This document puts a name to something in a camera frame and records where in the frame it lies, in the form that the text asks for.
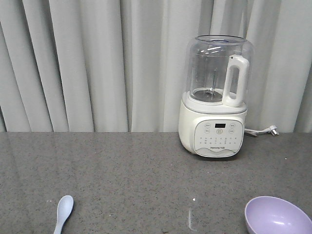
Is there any white blender with clear jar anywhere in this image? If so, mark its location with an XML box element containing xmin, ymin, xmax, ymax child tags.
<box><xmin>178</xmin><ymin>35</ymin><xmax>254</xmax><ymax>158</ymax></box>

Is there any purple plastic bowl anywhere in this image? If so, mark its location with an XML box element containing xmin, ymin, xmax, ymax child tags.
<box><xmin>244</xmin><ymin>196</ymin><xmax>312</xmax><ymax>234</ymax></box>

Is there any white power cord with plug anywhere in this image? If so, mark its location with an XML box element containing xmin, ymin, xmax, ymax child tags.
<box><xmin>243</xmin><ymin>125</ymin><xmax>280</xmax><ymax>137</ymax></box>

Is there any light blue plastic spoon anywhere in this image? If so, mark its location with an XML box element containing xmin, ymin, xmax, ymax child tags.
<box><xmin>54</xmin><ymin>195</ymin><xmax>74</xmax><ymax>234</ymax></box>

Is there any light grey curtain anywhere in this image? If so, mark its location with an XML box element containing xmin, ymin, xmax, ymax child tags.
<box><xmin>0</xmin><ymin>0</ymin><xmax>312</xmax><ymax>132</ymax></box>

